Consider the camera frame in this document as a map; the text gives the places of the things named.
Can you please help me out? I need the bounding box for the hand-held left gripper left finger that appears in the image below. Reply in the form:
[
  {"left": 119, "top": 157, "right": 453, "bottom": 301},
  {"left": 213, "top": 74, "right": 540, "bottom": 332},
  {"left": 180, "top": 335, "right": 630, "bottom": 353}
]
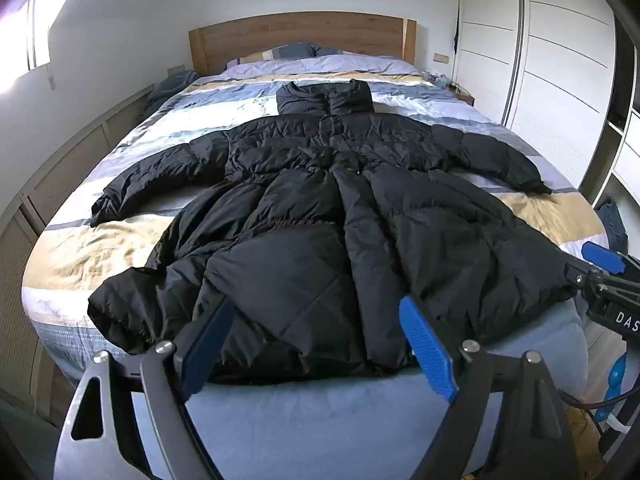
[{"left": 52, "top": 297, "right": 236, "bottom": 480}]

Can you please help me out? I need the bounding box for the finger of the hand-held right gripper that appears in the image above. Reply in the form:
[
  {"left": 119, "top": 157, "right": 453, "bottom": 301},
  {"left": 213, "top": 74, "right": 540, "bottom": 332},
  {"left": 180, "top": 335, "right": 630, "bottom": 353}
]
[
  {"left": 581, "top": 241, "right": 640, "bottom": 281},
  {"left": 564, "top": 260, "right": 610, "bottom": 295}
]

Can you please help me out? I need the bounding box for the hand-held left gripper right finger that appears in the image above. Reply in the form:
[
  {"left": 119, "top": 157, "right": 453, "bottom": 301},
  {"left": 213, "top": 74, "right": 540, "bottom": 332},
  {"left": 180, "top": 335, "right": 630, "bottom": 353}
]
[{"left": 398, "top": 295, "right": 608, "bottom": 480}]

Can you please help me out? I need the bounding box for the black puffer coat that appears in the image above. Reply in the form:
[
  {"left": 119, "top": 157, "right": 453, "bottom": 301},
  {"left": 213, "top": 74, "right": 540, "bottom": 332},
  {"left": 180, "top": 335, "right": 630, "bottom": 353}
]
[{"left": 87, "top": 80, "right": 576, "bottom": 386}]

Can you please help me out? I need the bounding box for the person's right hand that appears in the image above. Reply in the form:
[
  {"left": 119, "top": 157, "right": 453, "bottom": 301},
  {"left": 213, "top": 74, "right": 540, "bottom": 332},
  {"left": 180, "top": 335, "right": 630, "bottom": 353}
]
[{"left": 606, "top": 354, "right": 630, "bottom": 423}]

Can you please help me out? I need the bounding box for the blue jeans cloth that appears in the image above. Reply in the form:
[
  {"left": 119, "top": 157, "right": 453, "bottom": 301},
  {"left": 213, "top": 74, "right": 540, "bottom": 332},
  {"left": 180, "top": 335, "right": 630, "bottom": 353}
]
[{"left": 597, "top": 200, "right": 629, "bottom": 261}]

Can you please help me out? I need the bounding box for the white open shelf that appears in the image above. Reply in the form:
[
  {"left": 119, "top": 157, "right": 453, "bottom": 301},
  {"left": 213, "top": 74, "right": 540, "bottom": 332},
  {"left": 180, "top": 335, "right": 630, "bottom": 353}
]
[{"left": 592, "top": 95, "right": 640, "bottom": 221}]

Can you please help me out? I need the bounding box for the light blue bed sheet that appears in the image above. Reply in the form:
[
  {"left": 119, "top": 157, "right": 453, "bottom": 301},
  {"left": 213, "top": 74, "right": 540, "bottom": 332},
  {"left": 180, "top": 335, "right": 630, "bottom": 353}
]
[{"left": 47, "top": 300, "right": 591, "bottom": 480}]

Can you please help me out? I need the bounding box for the white sliding wardrobe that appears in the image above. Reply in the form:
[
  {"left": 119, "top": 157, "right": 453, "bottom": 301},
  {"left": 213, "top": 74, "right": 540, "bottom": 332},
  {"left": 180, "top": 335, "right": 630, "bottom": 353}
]
[{"left": 457, "top": 0, "right": 619, "bottom": 201}]

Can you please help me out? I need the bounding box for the wooden nightstand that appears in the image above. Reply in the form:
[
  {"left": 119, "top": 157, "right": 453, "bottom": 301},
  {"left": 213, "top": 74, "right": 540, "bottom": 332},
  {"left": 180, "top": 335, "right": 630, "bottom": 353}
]
[{"left": 447, "top": 82, "right": 476, "bottom": 107}]

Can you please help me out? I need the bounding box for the bed with striped duvet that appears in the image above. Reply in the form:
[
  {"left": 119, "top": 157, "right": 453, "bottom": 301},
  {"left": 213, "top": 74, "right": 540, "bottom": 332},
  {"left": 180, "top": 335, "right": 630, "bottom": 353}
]
[{"left": 21, "top": 55, "right": 611, "bottom": 391}]

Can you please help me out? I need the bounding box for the low beige cabinet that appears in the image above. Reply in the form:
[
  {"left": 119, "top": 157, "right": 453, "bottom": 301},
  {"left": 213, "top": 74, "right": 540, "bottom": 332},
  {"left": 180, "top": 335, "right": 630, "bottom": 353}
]
[{"left": 0, "top": 82, "right": 157, "bottom": 411}]

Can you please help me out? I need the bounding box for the blue cloth heap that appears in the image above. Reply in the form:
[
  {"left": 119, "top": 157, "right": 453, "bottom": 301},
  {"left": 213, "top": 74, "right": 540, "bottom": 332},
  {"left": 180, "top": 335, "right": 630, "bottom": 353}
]
[{"left": 144, "top": 70, "right": 201, "bottom": 116}]

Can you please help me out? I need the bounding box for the striped pillow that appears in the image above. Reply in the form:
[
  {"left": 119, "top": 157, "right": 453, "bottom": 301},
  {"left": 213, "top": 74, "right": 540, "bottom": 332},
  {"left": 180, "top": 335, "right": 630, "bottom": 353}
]
[{"left": 226, "top": 42, "right": 321, "bottom": 69}]

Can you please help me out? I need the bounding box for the wooden headboard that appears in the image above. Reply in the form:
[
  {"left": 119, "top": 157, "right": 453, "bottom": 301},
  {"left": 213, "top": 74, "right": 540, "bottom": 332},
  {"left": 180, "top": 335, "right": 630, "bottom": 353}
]
[{"left": 188, "top": 11, "right": 417, "bottom": 76}]

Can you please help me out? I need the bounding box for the bright window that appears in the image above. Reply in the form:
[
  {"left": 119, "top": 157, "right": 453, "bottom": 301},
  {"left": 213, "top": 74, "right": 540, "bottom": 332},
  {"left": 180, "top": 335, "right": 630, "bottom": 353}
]
[{"left": 0, "top": 0, "right": 52, "bottom": 98}]

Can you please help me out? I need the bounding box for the black cable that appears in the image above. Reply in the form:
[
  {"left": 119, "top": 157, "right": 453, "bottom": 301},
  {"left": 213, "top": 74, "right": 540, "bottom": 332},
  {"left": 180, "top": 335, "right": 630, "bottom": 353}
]
[{"left": 561, "top": 389, "right": 632, "bottom": 432}]

